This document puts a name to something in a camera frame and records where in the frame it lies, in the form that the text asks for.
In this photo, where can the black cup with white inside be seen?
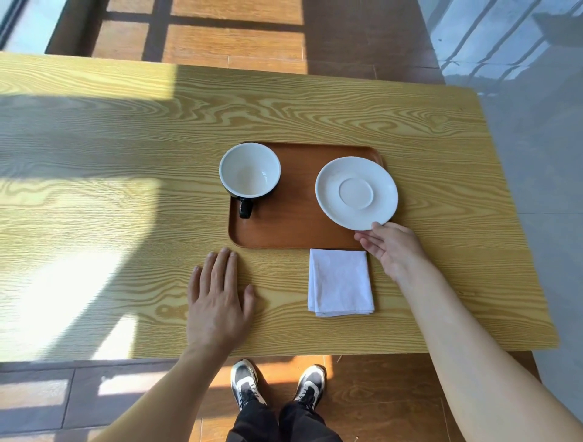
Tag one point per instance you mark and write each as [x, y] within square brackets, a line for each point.
[249, 171]

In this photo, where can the person's black trousers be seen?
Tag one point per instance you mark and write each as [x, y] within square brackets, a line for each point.
[282, 423]

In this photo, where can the person's right thumb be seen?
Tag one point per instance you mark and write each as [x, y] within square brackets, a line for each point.
[379, 226]

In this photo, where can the person's right hand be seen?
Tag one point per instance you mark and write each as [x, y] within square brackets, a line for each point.
[398, 248]

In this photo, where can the person's right forearm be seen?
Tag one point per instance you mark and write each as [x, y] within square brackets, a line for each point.
[464, 364]

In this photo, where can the person's left middle finger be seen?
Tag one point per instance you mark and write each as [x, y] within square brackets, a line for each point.
[221, 268]

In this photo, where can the person's right black-white sneaker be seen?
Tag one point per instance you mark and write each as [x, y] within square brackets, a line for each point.
[311, 385]

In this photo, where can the person's left black-white sneaker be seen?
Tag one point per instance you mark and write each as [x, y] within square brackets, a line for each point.
[245, 382]

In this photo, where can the person's left little finger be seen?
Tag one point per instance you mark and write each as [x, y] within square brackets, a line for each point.
[194, 284]

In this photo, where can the person's black-white sneaker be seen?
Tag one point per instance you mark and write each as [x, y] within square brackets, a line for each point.
[245, 382]
[311, 385]

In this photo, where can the person's left hand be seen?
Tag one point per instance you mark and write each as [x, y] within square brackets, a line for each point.
[214, 314]

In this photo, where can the brown wooden tray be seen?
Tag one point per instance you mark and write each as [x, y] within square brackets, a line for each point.
[291, 218]

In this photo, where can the person's left thumb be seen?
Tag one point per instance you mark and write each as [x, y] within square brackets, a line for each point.
[248, 300]

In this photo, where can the person's right middle finger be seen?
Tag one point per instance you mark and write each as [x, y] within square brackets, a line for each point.
[371, 246]

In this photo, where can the white saucer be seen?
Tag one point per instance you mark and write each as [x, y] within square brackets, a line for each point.
[356, 193]

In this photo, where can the person's left forearm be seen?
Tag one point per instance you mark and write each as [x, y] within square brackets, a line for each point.
[164, 400]

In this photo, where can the folded white napkin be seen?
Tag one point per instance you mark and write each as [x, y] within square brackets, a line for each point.
[340, 282]

